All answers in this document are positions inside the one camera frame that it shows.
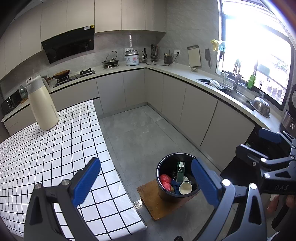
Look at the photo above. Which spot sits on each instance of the green carton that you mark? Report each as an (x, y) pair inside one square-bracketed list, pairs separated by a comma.
[(180, 170)]

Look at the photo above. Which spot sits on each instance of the steel faucet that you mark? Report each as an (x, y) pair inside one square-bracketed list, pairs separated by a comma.
[(235, 78)]

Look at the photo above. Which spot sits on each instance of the blue rimmed paper cup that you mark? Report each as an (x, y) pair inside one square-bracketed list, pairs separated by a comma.
[(185, 188)]

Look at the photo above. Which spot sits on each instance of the red plastic bag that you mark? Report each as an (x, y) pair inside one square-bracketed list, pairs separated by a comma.
[(165, 182)]

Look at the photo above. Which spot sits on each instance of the black built-in appliance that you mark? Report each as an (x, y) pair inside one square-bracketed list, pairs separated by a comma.
[(245, 139)]

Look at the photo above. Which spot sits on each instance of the blue rubber glove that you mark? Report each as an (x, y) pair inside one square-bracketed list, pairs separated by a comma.
[(222, 46)]

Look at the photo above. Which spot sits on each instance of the blue cloth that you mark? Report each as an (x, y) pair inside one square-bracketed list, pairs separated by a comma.
[(176, 187)]

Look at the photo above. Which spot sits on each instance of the green bottle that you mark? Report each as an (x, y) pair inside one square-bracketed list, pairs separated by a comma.
[(251, 82)]

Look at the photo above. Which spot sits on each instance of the wooden stool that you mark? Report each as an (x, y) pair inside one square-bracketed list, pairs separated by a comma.
[(152, 204)]

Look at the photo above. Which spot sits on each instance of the wok with glass lid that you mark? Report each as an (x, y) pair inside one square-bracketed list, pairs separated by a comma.
[(111, 62)]

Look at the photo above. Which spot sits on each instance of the black bucket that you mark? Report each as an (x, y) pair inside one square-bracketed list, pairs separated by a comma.
[(166, 197)]

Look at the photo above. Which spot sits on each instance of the black microwave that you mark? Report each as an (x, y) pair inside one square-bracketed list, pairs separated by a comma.
[(10, 102)]

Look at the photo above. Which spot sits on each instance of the dark glass bottle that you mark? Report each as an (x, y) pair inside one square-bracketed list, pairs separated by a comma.
[(144, 56)]

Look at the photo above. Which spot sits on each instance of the window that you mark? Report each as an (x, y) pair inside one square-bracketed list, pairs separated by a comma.
[(254, 46)]

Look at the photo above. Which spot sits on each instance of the white rice cooker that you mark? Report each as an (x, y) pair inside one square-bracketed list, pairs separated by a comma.
[(131, 59)]

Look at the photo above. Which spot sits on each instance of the person's right hand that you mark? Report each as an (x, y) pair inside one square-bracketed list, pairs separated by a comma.
[(272, 204)]

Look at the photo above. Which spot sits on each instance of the black cleaver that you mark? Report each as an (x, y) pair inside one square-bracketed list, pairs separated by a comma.
[(207, 55)]

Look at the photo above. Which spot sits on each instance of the white cutting board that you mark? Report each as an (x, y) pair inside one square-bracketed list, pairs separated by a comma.
[(194, 56)]

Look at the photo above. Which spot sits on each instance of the black utensil holder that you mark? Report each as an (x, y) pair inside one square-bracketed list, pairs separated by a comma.
[(168, 59)]

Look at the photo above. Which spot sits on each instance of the black gas stove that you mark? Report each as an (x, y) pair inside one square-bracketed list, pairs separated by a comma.
[(78, 75)]

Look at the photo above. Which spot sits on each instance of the steel bowl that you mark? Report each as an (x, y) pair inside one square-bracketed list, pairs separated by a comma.
[(261, 107)]

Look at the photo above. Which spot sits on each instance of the steel utensil holder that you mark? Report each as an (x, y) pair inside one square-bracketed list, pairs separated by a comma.
[(154, 53)]

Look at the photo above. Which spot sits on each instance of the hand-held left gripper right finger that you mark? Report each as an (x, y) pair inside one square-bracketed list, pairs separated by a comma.
[(204, 180)]

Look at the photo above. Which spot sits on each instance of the black wok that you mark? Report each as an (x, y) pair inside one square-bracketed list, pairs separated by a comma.
[(61, 74)]

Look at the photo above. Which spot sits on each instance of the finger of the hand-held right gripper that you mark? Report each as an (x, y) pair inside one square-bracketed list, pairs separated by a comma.
[(248, 153), (269, 134)]

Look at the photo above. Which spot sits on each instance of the steel sink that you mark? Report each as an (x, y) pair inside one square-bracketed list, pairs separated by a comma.
[(208, 82)]

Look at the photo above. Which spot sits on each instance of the yellow rubber glove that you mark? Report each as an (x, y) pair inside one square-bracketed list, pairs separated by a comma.
[(215, 44)]

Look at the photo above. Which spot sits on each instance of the green vase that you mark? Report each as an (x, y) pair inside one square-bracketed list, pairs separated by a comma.
[(23, 93)]

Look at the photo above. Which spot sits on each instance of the black range hood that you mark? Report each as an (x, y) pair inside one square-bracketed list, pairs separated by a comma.
[(67, 46)]

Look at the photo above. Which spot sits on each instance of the cream thermos jug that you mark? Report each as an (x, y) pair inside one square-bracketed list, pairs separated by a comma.
[(44, 106)]

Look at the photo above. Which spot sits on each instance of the white black checkered tablecloth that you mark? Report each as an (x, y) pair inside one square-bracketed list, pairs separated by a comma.
[(57, 150)]

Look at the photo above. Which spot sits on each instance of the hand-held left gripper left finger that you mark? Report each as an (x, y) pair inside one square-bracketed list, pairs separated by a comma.
[(86, 180)]

